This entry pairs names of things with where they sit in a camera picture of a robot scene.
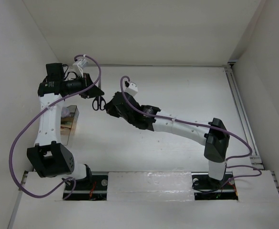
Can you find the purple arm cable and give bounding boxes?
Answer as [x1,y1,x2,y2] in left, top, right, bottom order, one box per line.
[120,75,264,194]
[9,54,103,200]

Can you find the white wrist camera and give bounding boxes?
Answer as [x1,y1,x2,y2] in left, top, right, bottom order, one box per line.
[124,81,138,97]
[72,58,89,77]

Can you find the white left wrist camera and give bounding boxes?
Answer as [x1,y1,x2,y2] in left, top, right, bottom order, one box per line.
[72,58,89,77]

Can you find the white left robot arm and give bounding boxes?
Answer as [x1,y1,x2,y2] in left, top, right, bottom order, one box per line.
[27,59,104,189]

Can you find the clear paper clip jar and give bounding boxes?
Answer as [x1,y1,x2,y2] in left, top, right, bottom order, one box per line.
[61,107,71,118]

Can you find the clear smoky organizer tray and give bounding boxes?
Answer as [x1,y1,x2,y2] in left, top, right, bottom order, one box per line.
[60,105,79,146]

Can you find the black handled scissors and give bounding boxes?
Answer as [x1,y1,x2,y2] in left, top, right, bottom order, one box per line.
[92,96,106,111]

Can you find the aluminium rail right side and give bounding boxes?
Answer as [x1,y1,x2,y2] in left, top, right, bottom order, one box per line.
[224,62,264,170]

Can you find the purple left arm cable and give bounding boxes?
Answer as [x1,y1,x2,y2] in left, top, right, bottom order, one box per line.
[9,54,103,200]

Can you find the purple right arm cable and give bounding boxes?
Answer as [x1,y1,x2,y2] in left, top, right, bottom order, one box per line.
[120,75,264,194]

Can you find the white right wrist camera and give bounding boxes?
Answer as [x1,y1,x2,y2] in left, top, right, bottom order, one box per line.
[124,81,138,97]

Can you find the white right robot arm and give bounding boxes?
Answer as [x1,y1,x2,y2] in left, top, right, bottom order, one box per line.
[104,92,230,188]

